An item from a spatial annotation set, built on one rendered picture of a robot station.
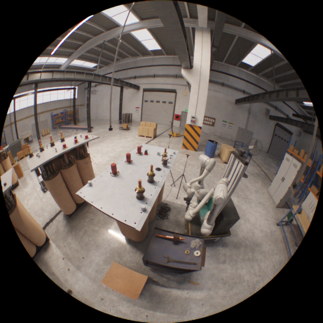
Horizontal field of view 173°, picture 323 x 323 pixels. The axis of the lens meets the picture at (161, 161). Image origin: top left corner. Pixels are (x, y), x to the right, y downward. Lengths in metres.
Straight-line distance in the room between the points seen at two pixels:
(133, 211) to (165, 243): 0.59
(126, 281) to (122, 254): 1.07
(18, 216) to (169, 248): 2.34
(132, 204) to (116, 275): 0.78
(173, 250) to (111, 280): 0.74
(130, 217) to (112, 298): 1.74
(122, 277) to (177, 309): 1.32
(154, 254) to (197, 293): 1.34
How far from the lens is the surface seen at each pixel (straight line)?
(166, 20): 3.57
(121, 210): 0.95
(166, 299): 2.20
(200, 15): 7.86
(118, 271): 1.24
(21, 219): 2.40
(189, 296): 2.27
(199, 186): 1.94
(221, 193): 1.03
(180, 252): 1.33
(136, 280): 1.21
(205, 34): 8.16
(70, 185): 2.49
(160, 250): 1.30
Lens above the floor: 2.13
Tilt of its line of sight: 28 degrees down
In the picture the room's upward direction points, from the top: 7 degrees clockwise
